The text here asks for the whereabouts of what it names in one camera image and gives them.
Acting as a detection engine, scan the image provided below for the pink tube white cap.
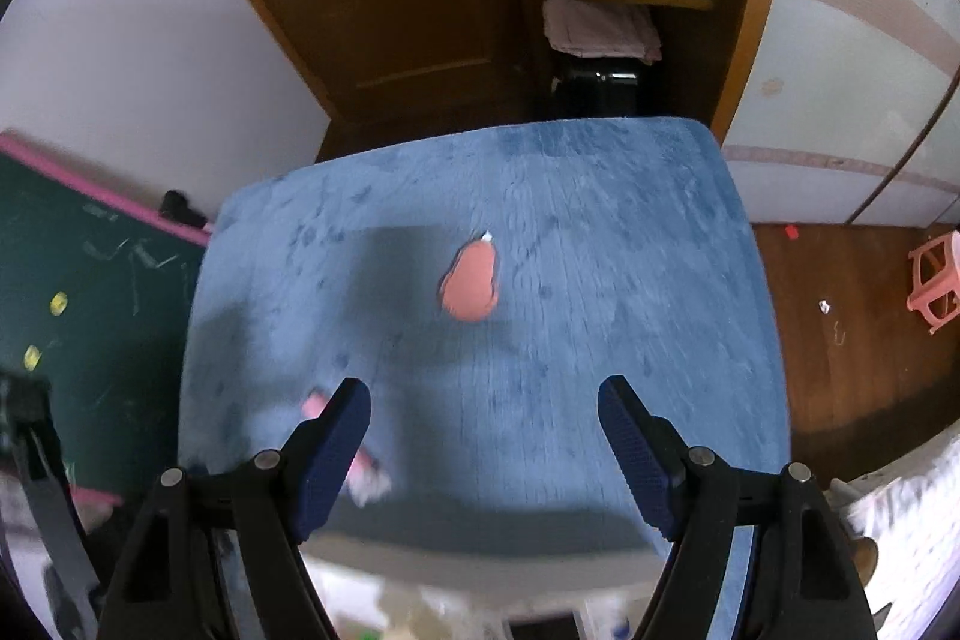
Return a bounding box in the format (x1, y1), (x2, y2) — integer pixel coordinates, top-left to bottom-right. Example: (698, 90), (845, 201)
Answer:
(299, 388), (394, 509)

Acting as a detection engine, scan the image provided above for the white plastic tray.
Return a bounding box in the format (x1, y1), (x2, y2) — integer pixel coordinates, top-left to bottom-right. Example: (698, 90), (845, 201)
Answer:
(301, 533), (664, 638)

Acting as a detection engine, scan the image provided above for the white handheld game device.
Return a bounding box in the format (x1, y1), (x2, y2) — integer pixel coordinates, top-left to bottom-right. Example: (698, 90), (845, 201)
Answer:
(505, 611), (586, 640)

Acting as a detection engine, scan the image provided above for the pink pear-shaped case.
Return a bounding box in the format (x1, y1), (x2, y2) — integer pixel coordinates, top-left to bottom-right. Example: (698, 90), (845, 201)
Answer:
(439, 232), (498, 323)

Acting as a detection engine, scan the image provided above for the blue fuzzy table cloth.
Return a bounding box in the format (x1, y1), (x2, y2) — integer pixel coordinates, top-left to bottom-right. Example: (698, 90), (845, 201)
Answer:
(179, 119), (789, 560)

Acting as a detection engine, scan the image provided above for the pink folded towel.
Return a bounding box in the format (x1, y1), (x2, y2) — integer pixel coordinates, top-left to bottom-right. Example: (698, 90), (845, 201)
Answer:
(542, 0), (661, 64)

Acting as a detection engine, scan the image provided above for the green chalkboard pink frame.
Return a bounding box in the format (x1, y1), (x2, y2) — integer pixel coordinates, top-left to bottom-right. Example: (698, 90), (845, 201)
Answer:
(2, 135), (208, 497)

